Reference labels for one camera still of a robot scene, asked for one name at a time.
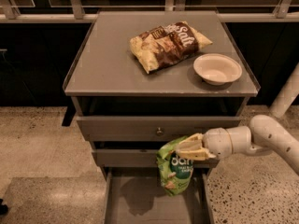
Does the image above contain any black object at floor edge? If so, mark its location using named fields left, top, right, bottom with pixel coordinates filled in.
left=0, top=199, right=8, bottom=215

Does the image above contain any grey top drawer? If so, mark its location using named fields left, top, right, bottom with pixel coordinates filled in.
left=77, top=116, right=240, bottom=142

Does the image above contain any grey middle drawer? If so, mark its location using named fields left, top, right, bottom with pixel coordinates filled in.
left=92, top=148, right=224, bottom=169

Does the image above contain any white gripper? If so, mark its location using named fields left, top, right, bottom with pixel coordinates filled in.
left=175, top=128, right=233, bottom=161

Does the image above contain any grey drawer cabinet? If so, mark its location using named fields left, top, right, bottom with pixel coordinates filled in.
left=62, top=10, right=261, bottom=224

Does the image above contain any brass top drawer knob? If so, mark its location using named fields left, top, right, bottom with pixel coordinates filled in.
left=156, top=127, right=164, bottom=136

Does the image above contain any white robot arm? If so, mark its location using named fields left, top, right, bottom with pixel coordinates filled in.
left=175, top=115, right=299, bottom=174

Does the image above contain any white paper bowl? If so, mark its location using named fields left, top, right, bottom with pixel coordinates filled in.
left=193, top=53, right=242, bottom=86

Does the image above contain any white metal railing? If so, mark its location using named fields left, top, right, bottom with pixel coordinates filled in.
left=0, top=0, right=299, bottom=22

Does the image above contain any brown salt chip bag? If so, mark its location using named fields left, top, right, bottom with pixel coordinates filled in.
left=130, top=21, right=212, bottom=74

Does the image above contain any green rice chip bag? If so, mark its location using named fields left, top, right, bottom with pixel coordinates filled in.
left=156, top=136, right=193, bottom=196

